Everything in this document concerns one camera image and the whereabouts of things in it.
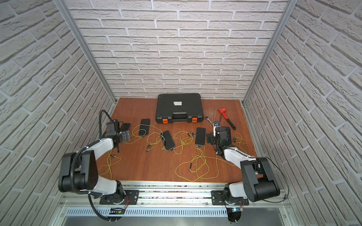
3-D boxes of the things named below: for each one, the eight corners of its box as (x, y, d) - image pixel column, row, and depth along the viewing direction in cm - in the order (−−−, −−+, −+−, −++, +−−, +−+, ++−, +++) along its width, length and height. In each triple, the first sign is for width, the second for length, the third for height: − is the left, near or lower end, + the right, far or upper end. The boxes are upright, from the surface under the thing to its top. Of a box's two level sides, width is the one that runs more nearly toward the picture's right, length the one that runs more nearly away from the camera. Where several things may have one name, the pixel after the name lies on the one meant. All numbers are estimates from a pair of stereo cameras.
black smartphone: (138, 135, 101) (137, 133, 99) (142, 120, 109) (141, 118, 107) (148, 135, 101) (148, 133, 99) (151, 120, 109) (151, 118, 107)
